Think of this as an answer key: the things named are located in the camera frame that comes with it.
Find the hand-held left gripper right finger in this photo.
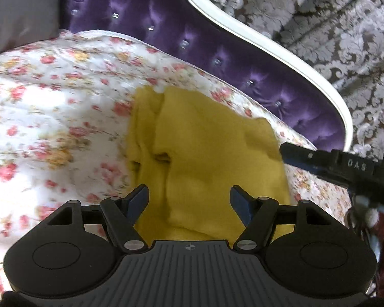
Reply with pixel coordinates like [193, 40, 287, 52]
[230, 185, 340, 253]

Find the yellow knit garment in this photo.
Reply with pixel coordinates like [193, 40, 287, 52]
[123, 86, 292, 250]

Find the grey pillow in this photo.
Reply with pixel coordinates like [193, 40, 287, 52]
[0, 0, 63, 61]

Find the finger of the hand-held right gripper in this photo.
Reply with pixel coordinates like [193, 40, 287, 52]
[279, 142, 333, 181]

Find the purple tufted headboard white frame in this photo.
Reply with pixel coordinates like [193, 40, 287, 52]
[60, 0, 354, 153]

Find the floral bedsheet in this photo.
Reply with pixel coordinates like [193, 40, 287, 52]
[0, 29, 356, 307]

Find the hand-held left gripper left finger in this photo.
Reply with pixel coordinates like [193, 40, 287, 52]
[40, 184, 150, 253]

